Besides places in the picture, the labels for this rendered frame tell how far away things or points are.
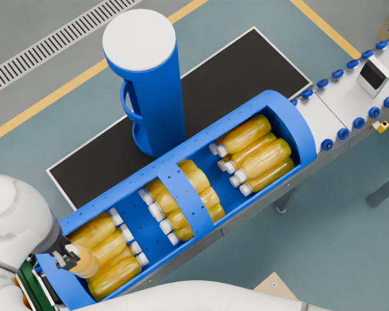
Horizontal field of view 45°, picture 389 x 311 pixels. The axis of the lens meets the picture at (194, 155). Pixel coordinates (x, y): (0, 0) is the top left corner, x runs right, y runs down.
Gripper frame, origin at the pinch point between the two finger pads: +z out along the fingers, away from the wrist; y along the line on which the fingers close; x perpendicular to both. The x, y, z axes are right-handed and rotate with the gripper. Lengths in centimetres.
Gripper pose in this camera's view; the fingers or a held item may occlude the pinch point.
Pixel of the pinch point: (66, 250)
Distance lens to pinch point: 111.8
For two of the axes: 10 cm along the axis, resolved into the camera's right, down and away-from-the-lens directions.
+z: 0.1, 3.7, 9.3
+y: -5.6, -7.6, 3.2
